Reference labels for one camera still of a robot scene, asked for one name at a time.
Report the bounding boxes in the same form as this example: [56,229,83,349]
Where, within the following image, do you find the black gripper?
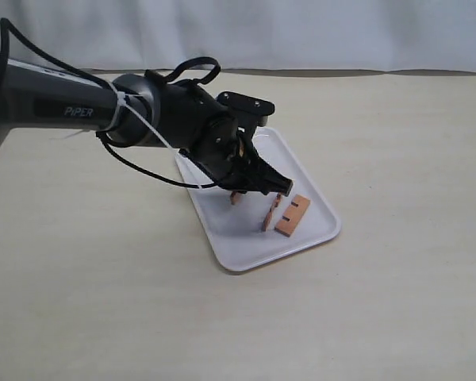
[186,112,293,196]

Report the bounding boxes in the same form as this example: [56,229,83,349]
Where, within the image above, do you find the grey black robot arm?
[0,60,293,195]

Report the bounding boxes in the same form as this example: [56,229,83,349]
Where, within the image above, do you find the white rectangular plastic tray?
[189,127,341,272]

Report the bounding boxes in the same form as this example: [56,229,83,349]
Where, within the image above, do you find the white zip tie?
[7,59,215,191]

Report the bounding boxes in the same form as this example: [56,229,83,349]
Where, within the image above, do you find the white backdrop cloth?
[0,1,476,72]

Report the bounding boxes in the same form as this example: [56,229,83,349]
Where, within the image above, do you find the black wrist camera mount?
[217,91,275,129]

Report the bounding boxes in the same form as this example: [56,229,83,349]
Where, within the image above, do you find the black cable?
[0,17,223,190]

